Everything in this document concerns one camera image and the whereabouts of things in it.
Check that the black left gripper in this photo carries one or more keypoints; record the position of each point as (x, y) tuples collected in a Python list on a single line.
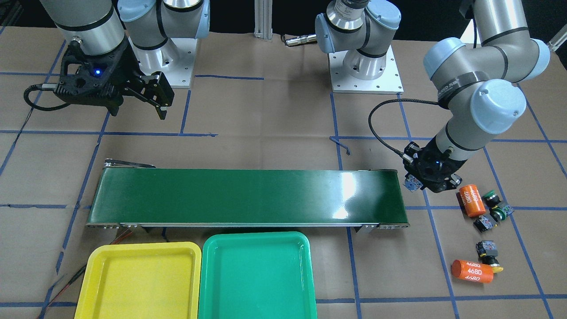
[(450, 171)]

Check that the green push button switch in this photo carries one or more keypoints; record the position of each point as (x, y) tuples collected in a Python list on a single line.
[(501, 212), (491, 199)]

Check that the yellow plastic tray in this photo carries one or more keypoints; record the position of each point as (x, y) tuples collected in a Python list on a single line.
[(141, 281)]

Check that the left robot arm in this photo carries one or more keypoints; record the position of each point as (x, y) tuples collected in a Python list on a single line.
[(478, 85)]

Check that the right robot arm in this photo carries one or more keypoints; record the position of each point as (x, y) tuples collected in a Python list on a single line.
[(100, 26)]

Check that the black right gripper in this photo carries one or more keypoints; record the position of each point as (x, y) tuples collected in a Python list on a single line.
[(124, 71)]

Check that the green plastic tray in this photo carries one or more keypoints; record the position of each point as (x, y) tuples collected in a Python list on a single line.
[(257, 276)]

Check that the green conveyor belt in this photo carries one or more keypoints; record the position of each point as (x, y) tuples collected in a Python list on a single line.
[(160, 197)]

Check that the aluminium frame post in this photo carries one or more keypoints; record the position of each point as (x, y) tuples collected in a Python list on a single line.
[(263, 19)]

